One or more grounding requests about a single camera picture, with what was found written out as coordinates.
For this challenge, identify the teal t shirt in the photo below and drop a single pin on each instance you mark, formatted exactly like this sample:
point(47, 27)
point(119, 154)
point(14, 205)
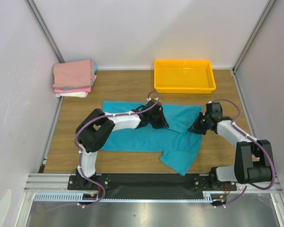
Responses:
point(179, 147)

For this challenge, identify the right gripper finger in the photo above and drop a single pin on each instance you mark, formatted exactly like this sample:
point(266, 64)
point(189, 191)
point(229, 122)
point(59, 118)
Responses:
point(197, 122)
point(191, 129)

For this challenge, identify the aluminium frame rail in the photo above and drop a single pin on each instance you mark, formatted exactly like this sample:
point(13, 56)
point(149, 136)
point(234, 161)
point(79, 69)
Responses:
point(58, 182)

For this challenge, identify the bright pink folded shirt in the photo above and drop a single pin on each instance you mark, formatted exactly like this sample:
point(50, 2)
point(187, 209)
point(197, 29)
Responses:
point(72, 90)

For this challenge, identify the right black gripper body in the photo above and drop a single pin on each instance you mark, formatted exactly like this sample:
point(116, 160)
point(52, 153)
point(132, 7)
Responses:
point(198, 125)

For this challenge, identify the right aluminium corner post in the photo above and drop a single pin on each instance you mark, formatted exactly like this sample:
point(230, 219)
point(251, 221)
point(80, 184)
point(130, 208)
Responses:
point(260, 22)

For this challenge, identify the dusty pink folded shirt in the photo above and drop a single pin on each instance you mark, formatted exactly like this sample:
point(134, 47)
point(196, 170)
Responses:
point(76, 74)

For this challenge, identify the aluminium corner post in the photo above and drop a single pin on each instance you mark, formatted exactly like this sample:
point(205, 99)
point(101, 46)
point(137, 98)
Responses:
point(44, 29)
point(260, 22)

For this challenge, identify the white folded shirt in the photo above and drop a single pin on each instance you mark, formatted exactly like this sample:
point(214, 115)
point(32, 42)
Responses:
point(72, 94)

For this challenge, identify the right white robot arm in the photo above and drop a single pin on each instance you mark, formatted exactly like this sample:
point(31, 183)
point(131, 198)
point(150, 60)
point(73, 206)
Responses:
point(253, 162)

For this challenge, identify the white slotted cable duct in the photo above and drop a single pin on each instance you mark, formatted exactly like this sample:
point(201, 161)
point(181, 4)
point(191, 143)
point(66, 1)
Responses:
point(87, 197)

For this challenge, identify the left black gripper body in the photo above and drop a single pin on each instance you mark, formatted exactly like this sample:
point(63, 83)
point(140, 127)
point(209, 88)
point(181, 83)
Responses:
point(152, 117)

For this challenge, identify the yellow plastic tray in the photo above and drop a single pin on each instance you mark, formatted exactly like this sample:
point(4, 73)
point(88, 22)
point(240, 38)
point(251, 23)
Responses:
point(184, 77)

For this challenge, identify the left aluminium corner post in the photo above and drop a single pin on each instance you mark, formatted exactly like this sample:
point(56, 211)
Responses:
point(44, 29)

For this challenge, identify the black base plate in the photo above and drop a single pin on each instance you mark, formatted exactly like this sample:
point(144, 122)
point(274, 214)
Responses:
point(160, 186)

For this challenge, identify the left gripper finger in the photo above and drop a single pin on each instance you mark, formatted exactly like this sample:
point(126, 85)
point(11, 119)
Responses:
point(155, 124)
point(162, 122)

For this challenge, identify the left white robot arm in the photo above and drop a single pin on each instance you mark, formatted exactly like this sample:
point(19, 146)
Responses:
point(95, 130)

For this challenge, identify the light blue folded shirt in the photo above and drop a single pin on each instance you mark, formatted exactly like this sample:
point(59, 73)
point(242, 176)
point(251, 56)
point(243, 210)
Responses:
point(94, 71)

